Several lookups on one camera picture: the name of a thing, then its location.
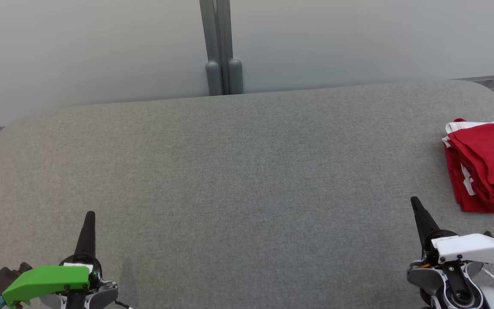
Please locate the red white jersey shirt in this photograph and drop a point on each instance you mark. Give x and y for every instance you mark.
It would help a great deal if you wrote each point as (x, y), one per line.
(487, 207)

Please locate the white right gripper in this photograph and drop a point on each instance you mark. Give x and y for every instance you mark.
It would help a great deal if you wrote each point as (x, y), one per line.
(474, 249)

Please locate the grey partition post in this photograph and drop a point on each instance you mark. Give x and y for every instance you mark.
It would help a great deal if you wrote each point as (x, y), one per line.
(225, 34)
(209, 34)

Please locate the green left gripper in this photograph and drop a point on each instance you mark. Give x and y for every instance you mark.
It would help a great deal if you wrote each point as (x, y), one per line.
(45, 279)

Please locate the white partition panel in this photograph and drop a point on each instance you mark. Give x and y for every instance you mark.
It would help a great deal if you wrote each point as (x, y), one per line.
(358, 38)
(79, 51)

